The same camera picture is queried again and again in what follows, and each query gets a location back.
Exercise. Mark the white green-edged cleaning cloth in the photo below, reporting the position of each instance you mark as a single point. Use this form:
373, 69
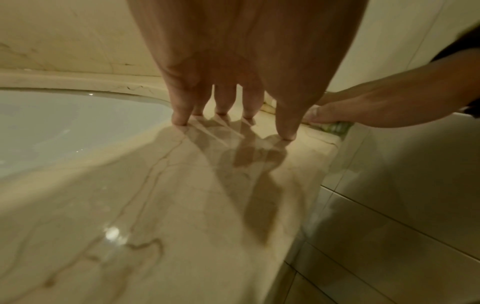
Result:
337, 127

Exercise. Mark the person's left hand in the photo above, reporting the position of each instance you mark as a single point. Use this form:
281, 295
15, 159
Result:
243, 44

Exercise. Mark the white oval sink basin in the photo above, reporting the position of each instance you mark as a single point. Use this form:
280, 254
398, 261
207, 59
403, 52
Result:
75, 127

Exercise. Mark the person's right hand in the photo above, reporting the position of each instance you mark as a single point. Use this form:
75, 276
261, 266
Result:
393, 101

